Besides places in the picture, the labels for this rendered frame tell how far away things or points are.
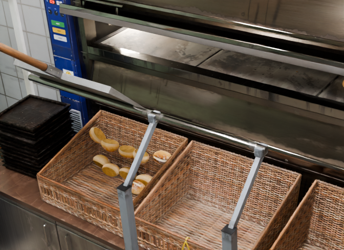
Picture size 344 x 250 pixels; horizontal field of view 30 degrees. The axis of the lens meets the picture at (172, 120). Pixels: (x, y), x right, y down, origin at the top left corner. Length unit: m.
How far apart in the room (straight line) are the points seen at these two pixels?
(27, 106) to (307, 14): 1.59
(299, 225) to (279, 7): 0.87
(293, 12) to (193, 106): 0.71
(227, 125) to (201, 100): 0.17
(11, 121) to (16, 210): 0.44
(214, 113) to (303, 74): 0.42
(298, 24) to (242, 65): 0.50
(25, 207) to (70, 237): 0.30
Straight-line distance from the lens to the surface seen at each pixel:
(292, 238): 2.64
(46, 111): 3.29
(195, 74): 2.80
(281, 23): 2.46
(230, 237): 2.25
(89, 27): 3.18
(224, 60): 2.90
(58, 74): 2.61
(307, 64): 2.31
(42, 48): 3.46
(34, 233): 3.29
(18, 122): 3.24
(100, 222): 2.91
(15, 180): 3.35
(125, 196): 2.50
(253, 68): 2.82
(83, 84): 2.54
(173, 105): 2.95
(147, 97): 3.04
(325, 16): 2.39
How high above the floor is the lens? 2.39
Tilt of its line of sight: 30 degrees down
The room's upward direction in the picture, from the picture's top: 5 degrees counter-clockwise
